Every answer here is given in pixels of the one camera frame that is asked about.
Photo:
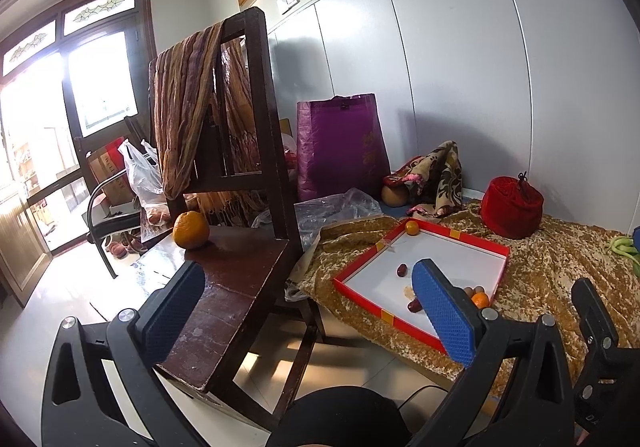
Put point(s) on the brown patterned cloth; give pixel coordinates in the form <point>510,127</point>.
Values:
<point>429,185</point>

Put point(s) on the brown velvet blanket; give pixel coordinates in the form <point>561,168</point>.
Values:
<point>540,272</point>

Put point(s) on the red velvet drawstring pouch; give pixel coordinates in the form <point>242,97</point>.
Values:
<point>511,207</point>

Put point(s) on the red jujube date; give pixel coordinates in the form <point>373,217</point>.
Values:
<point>402,270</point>
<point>415,306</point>

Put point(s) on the orange on chair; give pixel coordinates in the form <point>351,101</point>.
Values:
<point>191,230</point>

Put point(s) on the clear plastic bag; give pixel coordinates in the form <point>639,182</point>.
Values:
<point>312,215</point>

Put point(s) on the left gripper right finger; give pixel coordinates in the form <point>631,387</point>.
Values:
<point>536,407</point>

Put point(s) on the orange tangerine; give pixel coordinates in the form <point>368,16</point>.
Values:
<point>412,228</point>
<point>480,300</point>

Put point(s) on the cardboard box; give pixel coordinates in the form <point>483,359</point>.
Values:
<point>104,163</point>

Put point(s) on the striped brown scarf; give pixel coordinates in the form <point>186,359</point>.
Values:
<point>184,88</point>

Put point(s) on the black metal chair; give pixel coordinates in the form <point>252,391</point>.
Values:
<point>113,225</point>

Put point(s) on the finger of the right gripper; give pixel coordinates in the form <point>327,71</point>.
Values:
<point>636,238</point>
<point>606,393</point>

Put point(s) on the white plastic bag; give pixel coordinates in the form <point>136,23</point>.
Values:
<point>143,176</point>

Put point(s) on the dark wooden chair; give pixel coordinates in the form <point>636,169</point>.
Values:
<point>252,247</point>

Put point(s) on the purple shopping bag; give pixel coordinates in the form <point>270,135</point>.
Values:
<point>340,146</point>

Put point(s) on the white yam chunk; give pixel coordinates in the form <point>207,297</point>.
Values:
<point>409,293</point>

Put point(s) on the green bok choy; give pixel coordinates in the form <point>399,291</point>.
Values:
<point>624,246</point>

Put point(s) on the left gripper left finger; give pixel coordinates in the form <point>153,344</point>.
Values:
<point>79,407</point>

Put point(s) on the wooden framed door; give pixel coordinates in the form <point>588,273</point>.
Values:
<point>72,79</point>

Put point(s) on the red white box tray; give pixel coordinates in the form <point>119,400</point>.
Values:
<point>371,280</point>

